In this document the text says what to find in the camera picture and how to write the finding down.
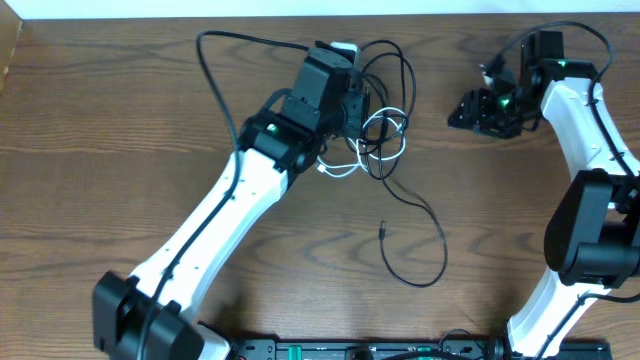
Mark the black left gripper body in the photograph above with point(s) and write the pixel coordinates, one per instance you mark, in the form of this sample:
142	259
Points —
355	112

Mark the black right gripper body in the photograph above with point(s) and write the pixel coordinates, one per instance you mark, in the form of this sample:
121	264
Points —
500	116

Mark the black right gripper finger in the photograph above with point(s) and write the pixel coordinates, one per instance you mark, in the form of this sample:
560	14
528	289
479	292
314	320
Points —
468	105
461	121

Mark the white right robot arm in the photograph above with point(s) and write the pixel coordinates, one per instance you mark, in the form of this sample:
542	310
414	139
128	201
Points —
591	243

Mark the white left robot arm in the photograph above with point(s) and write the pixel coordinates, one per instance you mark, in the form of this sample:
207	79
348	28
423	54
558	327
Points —
152	314

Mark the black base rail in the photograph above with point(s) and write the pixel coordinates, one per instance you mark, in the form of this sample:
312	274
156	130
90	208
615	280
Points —
454	344

